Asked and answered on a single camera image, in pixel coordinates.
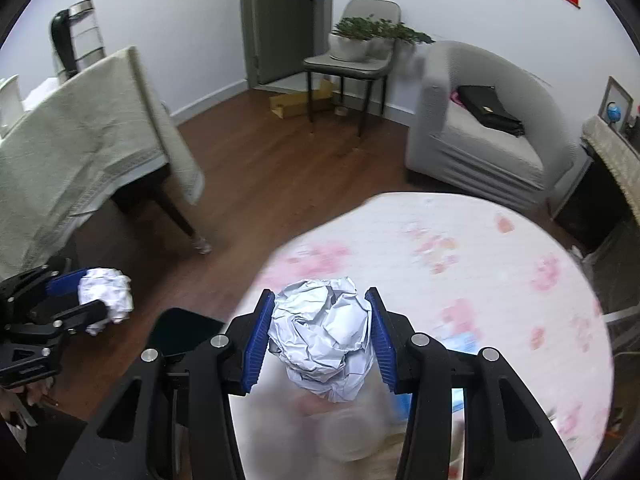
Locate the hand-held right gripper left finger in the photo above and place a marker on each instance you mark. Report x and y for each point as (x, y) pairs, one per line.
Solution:
(257, 345)

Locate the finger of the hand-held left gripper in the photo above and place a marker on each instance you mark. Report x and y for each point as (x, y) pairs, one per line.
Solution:
(65, 282)
(82, 315)

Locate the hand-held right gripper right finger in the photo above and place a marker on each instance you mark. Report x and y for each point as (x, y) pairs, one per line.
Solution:
(382, 345)

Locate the small paper ball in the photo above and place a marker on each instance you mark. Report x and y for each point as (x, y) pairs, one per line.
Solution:
(107, 290)

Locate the large paper ball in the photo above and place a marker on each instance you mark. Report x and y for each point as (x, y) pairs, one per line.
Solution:
(320, 330)

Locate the black trash bin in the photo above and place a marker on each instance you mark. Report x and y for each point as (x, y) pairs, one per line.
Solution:
(182, 330)

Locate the person's left hand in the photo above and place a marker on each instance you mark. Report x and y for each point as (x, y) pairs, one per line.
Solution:
(32, 395)

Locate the pink floral tablecloth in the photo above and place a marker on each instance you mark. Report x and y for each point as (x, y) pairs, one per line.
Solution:
(400, 250)

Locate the striped table leg sock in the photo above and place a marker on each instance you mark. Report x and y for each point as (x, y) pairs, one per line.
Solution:
(202, 246)

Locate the dark wooden table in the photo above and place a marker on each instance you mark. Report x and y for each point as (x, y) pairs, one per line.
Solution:
(170, 205)

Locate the table with beige cloth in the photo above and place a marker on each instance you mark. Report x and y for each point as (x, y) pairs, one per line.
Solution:
(75, 150)

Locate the white lidded mug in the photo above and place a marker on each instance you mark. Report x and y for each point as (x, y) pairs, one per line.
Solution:
(7, 105)

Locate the white tissue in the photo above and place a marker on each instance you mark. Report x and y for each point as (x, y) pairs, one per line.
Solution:
(40, 92)

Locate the grey armchair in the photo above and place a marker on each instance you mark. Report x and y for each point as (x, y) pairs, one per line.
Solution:
(500, 155)

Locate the flat cardboard box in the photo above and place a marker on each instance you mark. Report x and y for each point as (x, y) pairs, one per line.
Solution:
(290, 102)

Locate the glass electric kettle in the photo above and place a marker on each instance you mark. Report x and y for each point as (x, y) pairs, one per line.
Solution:
(85, 35)

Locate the pink cloth item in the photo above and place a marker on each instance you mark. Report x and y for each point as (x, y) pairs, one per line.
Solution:
(455, 97)

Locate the black leather bag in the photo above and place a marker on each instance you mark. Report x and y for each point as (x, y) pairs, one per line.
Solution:
(487, 105)

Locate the grey padded chair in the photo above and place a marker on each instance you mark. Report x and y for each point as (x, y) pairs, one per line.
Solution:
(325, 62)

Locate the small white potted plant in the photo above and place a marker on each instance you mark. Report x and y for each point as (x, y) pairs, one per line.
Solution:
(380, 46)

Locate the large white potted plant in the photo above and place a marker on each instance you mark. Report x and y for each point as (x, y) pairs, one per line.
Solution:
(347, 47)

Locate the beige lace cloth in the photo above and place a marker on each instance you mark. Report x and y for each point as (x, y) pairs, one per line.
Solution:
(615, 155)

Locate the grey door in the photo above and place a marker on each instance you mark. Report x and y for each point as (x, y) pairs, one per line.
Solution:
(280, 20)

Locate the small blue globe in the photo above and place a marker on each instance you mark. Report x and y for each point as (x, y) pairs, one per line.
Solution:
(613, 111)

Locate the picture frame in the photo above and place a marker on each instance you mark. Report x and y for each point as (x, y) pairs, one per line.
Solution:
(612, 92)

